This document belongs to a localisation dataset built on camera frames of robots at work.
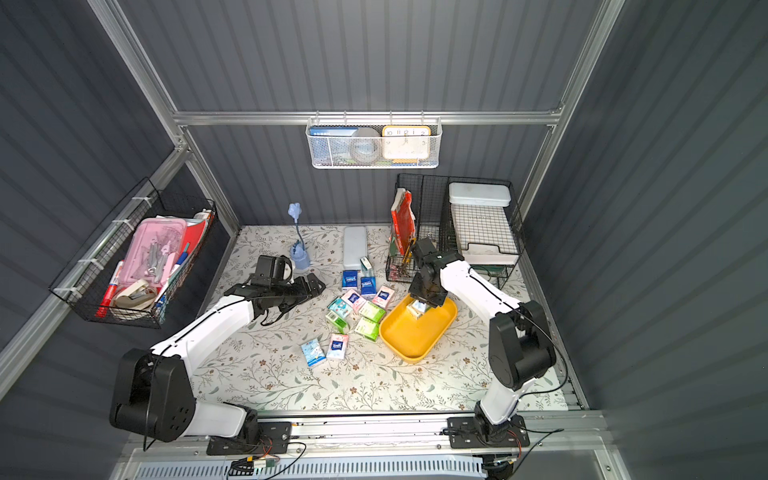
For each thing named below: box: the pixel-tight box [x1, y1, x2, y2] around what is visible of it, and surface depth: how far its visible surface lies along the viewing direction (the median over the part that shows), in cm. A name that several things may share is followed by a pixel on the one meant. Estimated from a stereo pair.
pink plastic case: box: [119, 217, 187, 288], surface depth 74 cm
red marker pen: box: [95, 260, 124, 318], surface depth 65 cm
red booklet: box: [390, 188, 416, 255], surface depth 108 cm
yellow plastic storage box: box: [379, 294, 459, 364], surface depth 93 cm
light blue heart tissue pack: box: [301, 338, 327, 368], surface depth 87 cm
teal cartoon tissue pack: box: [327, 297, 353, 319], surface depth 96 cm
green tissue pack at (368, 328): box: [354, 317, 380, 342], surface depth 91 cm
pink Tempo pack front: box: [326, 334, 349, 359], surface depth 88 cm
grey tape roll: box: [349, 127, 383, 166], surface depth 89 cm
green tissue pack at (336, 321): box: [325, 310, 347, 334], surface depth 91 cm
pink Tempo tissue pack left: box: [341, 289, 367, 312], surface depth 98 cm
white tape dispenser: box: [114, 279, 157, 310], surface depth 65 cm
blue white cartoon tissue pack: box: [406, 300, 427, 320], surface depth 88 cm
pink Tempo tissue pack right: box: [372, 286, 395, 309], surface depth 99 cm
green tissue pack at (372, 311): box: [359, 301, 386, 323], surface depth 96 cm
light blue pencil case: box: [343, 226, 368, 270], surface depth 114 cm
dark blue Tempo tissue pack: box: [342, 270, 359, 291], surface depth 104 cm
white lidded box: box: [448, 182, 511, 207], surface depth 101 cm
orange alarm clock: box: [382, 125, 432, 164], surface depth 90 cm
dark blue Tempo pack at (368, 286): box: [360, 276, 377, 296], surface depth 102 cm
